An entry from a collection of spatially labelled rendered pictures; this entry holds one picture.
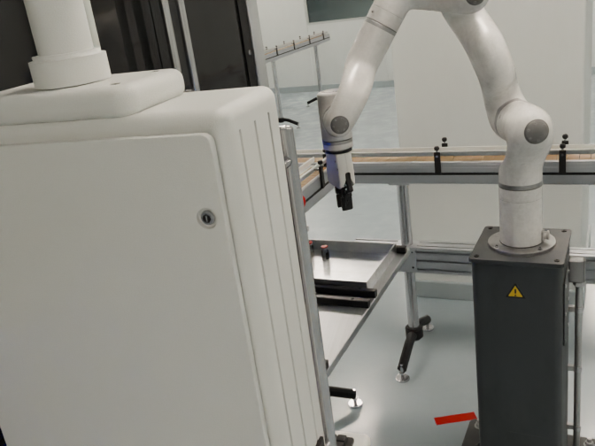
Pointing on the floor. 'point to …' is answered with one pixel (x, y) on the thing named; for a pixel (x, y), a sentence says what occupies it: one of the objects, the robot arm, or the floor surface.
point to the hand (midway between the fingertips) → (344, 201)
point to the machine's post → (257, 42)
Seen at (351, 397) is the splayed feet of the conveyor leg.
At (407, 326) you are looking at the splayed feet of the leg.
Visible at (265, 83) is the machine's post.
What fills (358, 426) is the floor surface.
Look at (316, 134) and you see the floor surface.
